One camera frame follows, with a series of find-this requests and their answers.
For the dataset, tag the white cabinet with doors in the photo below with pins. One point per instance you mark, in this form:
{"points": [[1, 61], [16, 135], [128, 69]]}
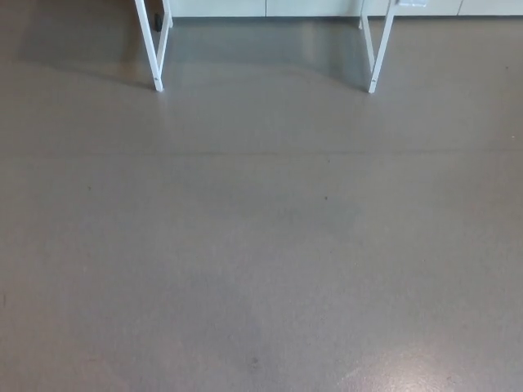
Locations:
{"points": [[310, 7]]}

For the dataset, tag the small black floor object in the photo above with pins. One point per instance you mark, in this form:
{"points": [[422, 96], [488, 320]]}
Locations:
{"points": [[157, 22]]}

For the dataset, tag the white metal-frame table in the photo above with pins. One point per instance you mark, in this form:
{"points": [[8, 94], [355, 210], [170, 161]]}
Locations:
{"points": [[158, 61]]}

